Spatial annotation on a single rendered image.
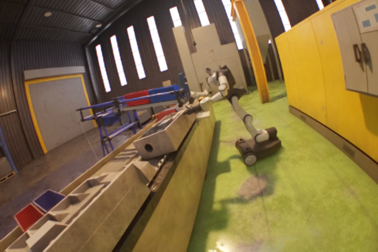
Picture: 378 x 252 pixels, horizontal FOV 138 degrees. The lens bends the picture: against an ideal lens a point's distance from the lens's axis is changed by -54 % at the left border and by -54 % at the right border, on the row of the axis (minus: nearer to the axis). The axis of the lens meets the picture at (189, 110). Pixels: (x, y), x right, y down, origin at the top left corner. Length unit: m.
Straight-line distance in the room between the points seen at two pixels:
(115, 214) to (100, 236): 0.12
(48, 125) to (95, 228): 11.26
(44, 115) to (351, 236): 12.62
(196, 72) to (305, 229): 7.32
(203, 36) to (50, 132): 11.39
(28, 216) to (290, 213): 2.10
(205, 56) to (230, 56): 1.23
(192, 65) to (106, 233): 7.45
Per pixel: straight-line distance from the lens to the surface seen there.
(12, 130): 11.13
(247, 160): 2.23
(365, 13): 1.52
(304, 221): 1.61
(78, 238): 0.64
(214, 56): 7.66
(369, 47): 1.54
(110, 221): 0.71
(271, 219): 1.61
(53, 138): 11.84
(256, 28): 9.42
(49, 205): 1.44
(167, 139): 1.27
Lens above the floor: 1.31
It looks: 10 degrees down
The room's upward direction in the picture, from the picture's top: 16 degrees counter-clockwise
